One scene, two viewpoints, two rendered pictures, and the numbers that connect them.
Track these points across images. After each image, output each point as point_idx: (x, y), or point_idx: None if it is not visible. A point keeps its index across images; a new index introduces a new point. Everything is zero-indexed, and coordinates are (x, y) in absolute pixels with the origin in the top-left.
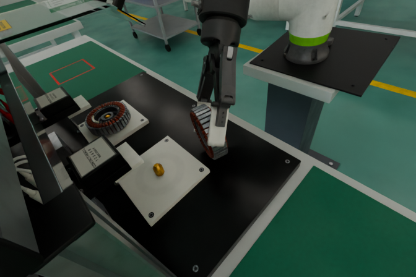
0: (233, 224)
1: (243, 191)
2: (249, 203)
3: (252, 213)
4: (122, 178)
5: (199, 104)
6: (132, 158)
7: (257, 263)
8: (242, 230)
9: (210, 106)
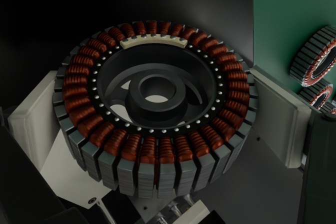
0: (239, 12)
1: None
2: None
3: None
4: (101, 192)
5: (38, 167)
6: (197, 220)
7: None
8: None
9: (29, 109)
